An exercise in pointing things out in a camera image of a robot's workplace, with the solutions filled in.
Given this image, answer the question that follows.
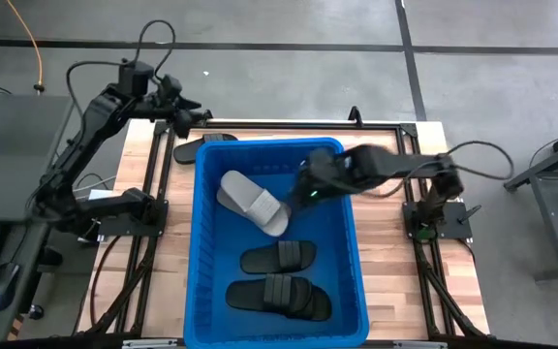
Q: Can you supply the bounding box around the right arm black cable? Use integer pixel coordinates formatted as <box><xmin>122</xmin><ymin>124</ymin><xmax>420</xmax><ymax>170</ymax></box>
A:
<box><xmin>370</xmin><ymin>140</ymin><xmax>515</xmax><ymax>200</ymax></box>

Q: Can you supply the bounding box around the grey metal table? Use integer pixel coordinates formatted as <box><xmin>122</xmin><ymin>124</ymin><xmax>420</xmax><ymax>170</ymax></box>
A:
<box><xmin>504</xmin><ymin>120</ymin><xmax>558</xmax><ymax>282</ymax></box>

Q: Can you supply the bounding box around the dark grey desk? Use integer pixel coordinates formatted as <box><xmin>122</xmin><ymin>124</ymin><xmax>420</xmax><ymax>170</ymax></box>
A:
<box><xmin>0</xmin><ymin>220</ymin><xmax>52</xmax><ymax>343</ymax></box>

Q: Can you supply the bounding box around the black metal rig frame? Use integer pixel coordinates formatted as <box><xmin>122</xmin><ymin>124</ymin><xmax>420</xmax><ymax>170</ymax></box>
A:
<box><xmin>77</xmin><ymin>106</ymin><xmax>491</xmax><ymax>338</ymax></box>

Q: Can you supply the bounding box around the black computer mouse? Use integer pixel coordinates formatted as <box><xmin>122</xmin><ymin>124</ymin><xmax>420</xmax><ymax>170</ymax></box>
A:
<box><xmin>0</xmin><ymin>262</ymin><xmax>21</xmax><ymax>312</ymax></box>

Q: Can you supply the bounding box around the silver metal bracket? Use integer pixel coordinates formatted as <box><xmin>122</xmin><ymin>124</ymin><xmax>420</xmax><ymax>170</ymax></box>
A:
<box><xmin>392</xmin><ymin>340</ymin><xmax>448</xmax><ymax>349</ymax></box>
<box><xmin>121</xmin><ymin>338</ymin><xmax>178</xmax><ymax>349</ymax></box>

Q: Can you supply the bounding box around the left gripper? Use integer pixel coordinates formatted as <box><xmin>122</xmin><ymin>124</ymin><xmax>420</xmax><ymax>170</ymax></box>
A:
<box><xmin>156</xmin><ymin>75</ymin><xmax>214</xmax><ymax>140</ymax></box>

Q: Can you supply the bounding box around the grey screen panel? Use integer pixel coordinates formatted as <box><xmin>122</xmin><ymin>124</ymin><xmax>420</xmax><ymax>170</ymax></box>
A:
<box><xmin>0</xmin><ymin>91</ymin><xmax>77</xmax><ymax>224</ymax></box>

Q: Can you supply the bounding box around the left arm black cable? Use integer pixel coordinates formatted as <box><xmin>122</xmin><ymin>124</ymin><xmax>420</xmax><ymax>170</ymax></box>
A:
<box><xmin>65</xmin><ymin>18</ymin><xmax>178</xmax><ymax>122</ymax></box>

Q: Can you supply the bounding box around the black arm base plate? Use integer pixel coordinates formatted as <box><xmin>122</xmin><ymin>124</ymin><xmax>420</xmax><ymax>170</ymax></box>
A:
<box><xmin>403</xmin><ymin>201</ymin><xmax>474</xmax><ymax>239</ymax></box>
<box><xmin>97</xmin><ymin>201</ymin><xmax>169</xmax><ymax>238</ymax></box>

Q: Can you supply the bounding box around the thick black cable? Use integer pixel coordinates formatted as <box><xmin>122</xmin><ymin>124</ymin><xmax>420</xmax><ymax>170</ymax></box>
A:
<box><xmin>88</xmin><ymin>235</ymin><xmax>121</xmax><ymax>327</ymax></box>

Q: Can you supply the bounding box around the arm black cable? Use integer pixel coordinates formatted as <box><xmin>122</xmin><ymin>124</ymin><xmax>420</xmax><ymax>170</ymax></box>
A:
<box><xmin>65</xmin><ymin>18</ymin><xmax>178</xmax><ymax>122</ymax></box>
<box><xmin>370</xmin><ymin>140</ymin><xmax>515</xmax><ymax>200</ymax></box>

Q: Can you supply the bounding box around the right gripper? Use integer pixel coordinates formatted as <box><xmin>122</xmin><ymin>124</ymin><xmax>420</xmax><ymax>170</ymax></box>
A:
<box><xmin>291</xmin><ymin>147</ymin><xmax>357</xmax><ymax>210</ymax></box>

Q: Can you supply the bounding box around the yellow cable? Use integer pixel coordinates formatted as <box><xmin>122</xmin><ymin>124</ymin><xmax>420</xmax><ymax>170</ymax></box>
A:
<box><xmin>6</xmin><ymin>0</ymin><xmax>46</xmax><ymax>93</ymax></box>

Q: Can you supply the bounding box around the large blue plastic bin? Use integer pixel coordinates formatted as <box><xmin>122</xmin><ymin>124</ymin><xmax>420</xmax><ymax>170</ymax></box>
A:
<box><xmin>183</xmin><ymin>137</ymin><xmax>371</xmax><ymax>349</ymax></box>

